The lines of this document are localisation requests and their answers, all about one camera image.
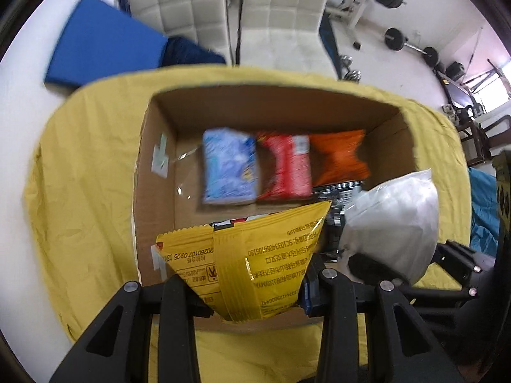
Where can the yellow tablecloth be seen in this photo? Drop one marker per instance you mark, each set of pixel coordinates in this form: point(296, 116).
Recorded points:
point(88, 167)

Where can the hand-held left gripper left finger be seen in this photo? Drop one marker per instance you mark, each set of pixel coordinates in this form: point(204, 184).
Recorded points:
point(175, 307)

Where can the white plastic bag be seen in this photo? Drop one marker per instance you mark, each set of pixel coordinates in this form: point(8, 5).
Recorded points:
point(395, 215)

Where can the red snack packet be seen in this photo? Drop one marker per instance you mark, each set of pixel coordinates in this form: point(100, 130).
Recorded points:
point(283, 167)

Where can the small dumbbell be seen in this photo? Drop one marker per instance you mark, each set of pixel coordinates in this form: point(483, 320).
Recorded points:
point(346, 62)
point(355, 75)

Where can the large white quilted chair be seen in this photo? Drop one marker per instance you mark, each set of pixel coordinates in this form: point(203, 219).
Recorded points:
point(283, 20)

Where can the black packet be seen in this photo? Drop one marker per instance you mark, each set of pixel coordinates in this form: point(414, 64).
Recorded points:
point(337, 195)

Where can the yellow snack packet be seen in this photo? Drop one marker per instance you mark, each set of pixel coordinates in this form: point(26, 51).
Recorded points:
point(259, 255)

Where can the blue blanket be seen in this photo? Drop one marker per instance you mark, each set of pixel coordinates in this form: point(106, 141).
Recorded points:
point(483, 207)

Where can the dark blue cloth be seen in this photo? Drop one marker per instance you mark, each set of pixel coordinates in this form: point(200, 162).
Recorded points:
point(191, 52)

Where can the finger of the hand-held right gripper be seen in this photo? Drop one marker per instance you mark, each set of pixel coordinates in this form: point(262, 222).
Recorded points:
point(455, 255)
point(371, 267)

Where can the small white quilted chair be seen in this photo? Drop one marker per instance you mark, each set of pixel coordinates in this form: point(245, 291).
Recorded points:
point(183, 4)

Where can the orange snack packet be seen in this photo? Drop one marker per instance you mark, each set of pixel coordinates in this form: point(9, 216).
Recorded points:
point(337, 159)

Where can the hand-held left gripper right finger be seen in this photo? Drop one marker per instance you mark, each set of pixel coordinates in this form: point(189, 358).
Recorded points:
point(308, 299)

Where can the blue foam mat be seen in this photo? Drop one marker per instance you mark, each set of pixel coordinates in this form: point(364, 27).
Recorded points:
point(99, 40)

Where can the blue snack packet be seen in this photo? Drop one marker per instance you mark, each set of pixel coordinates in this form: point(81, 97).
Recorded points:
point(229, 167)

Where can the window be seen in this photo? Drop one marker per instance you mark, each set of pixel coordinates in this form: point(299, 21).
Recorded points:
point(495, 95)

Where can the treadmill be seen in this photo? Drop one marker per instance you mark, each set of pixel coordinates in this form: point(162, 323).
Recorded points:
point(457, 87)

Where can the short barbell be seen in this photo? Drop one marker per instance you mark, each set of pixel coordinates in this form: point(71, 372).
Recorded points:
point(395, 39)

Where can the cardboard box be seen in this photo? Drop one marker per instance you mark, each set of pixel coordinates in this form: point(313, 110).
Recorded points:
point(279, 115)

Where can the white weight rack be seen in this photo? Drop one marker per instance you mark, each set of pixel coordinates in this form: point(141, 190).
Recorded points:
point(355, 8)

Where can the dark wooden chair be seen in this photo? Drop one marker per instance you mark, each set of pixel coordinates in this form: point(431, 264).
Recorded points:
point(485, 139)

